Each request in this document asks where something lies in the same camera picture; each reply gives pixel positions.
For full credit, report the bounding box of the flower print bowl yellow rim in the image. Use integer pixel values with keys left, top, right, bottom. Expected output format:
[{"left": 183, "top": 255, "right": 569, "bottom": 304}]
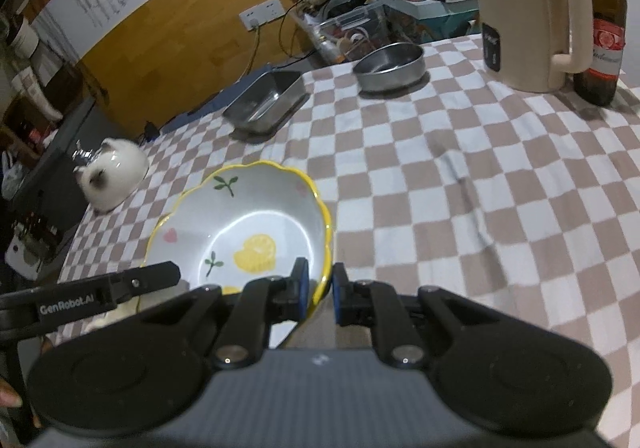
[{"left": 144, "top": 161, "right": 335, "bottom": 324}]

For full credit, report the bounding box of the brown white checkered tablecloth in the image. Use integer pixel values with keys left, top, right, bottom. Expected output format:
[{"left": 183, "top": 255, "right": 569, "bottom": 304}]
[{"left": 37, "top": 26, "right": 640, "bottom": 448}]

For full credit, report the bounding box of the yellowish power cable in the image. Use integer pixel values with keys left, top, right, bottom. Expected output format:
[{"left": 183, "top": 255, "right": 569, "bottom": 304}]
[{"left": 240, "top": 26, "right": 262, "bottom": 79}]

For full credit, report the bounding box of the teal patterned box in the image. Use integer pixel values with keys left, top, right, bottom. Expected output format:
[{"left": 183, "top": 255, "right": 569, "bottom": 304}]
[{"left": 390, "top": 0, "right": 481, "bottom": 44}]

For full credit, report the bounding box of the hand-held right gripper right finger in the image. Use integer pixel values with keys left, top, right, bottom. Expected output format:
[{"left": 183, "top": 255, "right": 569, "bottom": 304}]
[{"left": 331, "top": 262, "right": 506, "bottom": 371}]

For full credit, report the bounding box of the cream electric soy milk maker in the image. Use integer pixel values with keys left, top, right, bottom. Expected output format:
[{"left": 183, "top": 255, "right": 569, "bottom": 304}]
[{"left": 472, "top": 0, "right": 593, "bottom": 93}]

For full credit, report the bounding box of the white cat-shaped ceramic jar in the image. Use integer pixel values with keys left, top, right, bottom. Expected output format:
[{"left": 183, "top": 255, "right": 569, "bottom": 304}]
[{"left": 74, "top": 138, "right": 150, "bottom": 215}]

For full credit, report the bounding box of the white hanging pot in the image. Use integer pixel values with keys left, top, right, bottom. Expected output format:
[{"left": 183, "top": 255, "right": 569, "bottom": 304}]
[{"left": 7, "top": 17, "right": 40, "bottom": 56}]

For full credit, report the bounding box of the brown beer bottle red label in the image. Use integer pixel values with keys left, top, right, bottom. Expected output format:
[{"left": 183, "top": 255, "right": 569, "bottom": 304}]
[{"left": 572, "top": 0, "right": 628, "bottom": 106}]

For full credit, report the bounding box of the person's left hand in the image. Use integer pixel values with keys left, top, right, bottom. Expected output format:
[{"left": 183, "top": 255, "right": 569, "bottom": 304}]
[{"left": 0, "top": 378, "right": 25, "bottom": 410}]

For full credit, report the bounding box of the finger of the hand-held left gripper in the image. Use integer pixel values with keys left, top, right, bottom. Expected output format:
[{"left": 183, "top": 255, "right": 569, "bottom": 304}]
[{"left": 107, "top": 261, "right": 182, "bottom": 311}]

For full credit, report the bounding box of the round steel bowl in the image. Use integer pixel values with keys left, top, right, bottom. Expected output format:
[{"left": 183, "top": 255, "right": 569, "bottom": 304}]
[{"left": 352, "top": 42, "right": 430, "bottom": 94}]

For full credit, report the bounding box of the white wall socket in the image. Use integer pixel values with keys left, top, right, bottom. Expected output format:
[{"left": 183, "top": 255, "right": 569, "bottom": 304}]
[{"left": 238, "top": 0, "right": 287, "bottom": 32}]

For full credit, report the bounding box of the grey storage box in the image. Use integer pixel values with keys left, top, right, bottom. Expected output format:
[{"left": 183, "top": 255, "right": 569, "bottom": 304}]
[{"left": 10, "top": 96, "right": 101, "bottom": 249}]

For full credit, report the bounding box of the steel rectangular container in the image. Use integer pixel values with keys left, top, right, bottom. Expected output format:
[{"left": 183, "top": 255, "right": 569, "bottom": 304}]
[{"left": 222, "top": 70, "right": 310, "bottom": 135}]

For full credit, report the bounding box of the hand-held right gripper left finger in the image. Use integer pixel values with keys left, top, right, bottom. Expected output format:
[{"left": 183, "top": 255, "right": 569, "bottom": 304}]
[{"left": 135, "top": 256, "right": 310, "bottom": 371}]

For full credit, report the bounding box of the black power cable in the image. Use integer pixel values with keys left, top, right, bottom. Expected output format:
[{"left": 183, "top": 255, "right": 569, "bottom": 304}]
[{"left": 277, "top": 8, "right": 321, "bottom": 62}]

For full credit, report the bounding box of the clear plastic storage box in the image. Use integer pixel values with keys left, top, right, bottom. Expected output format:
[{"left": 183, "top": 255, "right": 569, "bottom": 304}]
[{"left": 292, "top": 3, "right": 396, "bottom": 64}]

